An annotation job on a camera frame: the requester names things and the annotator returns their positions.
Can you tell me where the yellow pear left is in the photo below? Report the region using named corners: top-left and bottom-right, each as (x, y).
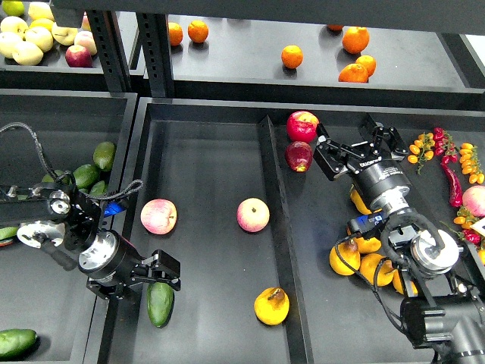
top-left (329, 240), bottom-right (361, 276)

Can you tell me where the pink apple centre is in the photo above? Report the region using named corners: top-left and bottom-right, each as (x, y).
top-left (236, 198), bottom-right (270, 233)

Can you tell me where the orange cherry tomato bunch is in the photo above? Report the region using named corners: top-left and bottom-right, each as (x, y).
top-left (407, 132), bottom-right (435, 174)

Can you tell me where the orange front right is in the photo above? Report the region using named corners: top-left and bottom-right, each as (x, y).
top-left (338, 63), bottom-right (369, 83)

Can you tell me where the yellow pear middle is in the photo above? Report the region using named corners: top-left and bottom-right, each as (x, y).
top-left (346, 234), bottom-right (381, 254)

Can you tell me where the light green avocado edge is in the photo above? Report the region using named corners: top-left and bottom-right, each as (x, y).
top-left (0, 227), bottom-right (18, 240)

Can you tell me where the dark red apple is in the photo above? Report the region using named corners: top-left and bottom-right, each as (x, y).
top-left (285, 141), bottom-right (313, 173)

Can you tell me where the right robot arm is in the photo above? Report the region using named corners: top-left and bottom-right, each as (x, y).
top-left (314, 117), bottom-right (484, 363)

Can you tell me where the orange near post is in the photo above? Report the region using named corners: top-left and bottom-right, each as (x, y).
top-left (168, 22), bottom-right (183, 47)

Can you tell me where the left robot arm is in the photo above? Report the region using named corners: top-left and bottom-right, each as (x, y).
top-left (1, 122), bottom-right (181, 300)

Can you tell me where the mixed cherry tomatoes lower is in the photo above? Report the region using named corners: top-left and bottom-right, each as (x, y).
top-left (441, 206), bottom-right (484, 263)

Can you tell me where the dark green avocado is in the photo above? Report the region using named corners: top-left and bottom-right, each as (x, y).
top-left (146, 282), bottom-right (174, 328)

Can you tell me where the pink apple left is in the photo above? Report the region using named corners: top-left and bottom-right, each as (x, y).
top-left (140, 199), bottom-right (177, 235)

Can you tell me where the pink apple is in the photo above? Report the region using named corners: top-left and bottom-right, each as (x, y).
top-left (236, 198), bottom-right (270, 233)
top-left (140, 199), bottom-right (177, 235)

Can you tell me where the yellow pear right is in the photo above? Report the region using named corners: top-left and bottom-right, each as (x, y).
top-left (392, 270), bottom-right (418, 295)

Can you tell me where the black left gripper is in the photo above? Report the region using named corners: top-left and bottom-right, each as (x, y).
top-left (78, 230), bottom-right (181, 300)

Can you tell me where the black tray divider left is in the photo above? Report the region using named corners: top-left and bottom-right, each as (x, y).
top-left (258, 115), bottom-right (314, 363)

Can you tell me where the pink apple right edge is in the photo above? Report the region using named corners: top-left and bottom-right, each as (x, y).
top-left (462, 185), bottom-right (485, 217)

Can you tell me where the green avocado top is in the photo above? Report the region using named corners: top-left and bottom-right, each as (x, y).
top-left (92, 141), bottom-right (116, 171)

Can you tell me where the small orange right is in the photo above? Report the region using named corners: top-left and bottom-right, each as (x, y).
top-left (355, 55), bottom-right (377, 77)

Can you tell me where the green avocado round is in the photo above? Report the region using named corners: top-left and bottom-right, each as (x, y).
top-left (41, 170), bottom-right (70, 184)

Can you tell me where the red cherry tomato bunch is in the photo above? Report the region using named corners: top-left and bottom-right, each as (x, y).
top-left (433, 127), bottom-right (458, 164)

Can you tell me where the black shelf post right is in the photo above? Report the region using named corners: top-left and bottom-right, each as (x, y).
top-left (136, 13), bottom-right (175, 98)

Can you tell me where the large orange right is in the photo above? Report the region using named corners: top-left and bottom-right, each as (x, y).
top-left (342, 27), bottom-right (370, 55)

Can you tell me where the orange centre shelf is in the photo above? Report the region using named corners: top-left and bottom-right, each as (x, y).
top-left (280, 45), bottom-right (304, 69)

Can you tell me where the bright red apple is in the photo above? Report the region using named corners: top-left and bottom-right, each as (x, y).
top-left (286, 111), bottom-right (320, 143)

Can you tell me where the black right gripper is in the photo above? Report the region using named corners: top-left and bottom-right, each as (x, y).
top-left (313, 114), bottom-right (411, 209)

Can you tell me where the yellow pear with stem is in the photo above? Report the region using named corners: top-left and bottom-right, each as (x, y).
top-left (253, 287), bottom-right (289, 325)

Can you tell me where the black shelf post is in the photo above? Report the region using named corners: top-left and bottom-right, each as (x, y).
top-left (136, 13), bottom-right (175, 98)
top-left (86, 10), bottom-right (132, 93)

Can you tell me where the yellow pear top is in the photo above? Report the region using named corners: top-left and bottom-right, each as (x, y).
top-left (349, 186), bottom-right (381, 215)

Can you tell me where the red apple on shelf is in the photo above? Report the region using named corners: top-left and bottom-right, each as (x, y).
top-left (65, 45), bottom-right (92, 68)

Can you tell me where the black shelf post left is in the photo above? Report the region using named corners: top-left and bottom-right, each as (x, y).
top-left (86, 10), bottom-right (132, 93)

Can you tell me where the red chili pepper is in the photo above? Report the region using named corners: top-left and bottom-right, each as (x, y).
top-left (441, 163), bottom-right (462, 208)

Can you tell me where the orange cherry tomato string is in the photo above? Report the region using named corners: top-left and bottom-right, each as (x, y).
top-left (458, 142), bottom-right (485, 185)

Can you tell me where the green avocado narrow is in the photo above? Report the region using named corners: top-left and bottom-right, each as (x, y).
top-left (89, 180), bottom-right (107, 196)

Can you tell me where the yellow pear lower centre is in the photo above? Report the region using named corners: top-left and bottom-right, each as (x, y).
top-left (359, 253), bottom-right (395, 287)

